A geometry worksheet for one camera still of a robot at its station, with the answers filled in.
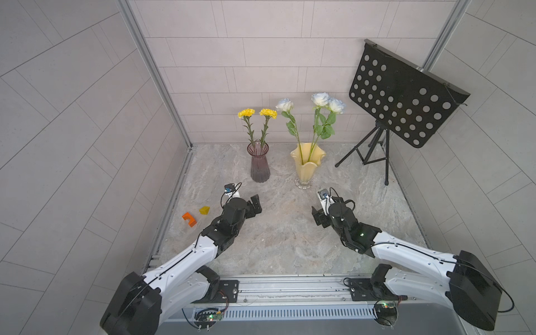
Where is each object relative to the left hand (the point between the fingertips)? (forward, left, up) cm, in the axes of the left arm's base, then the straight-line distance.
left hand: (254, 197), depth 84 cm
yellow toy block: (-2, +22, -9) cm, 24 cm away
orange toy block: (-7, +26, -9) cm, 28 cm away
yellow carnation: (+27, -5, +22) cm, 35 cm away
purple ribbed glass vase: (+14, -1, 0) cm, 14 cm away
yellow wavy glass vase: (+10, -22, +3) cm, 24 cm away
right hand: (-2, -27, -1) cm, 27 cm away
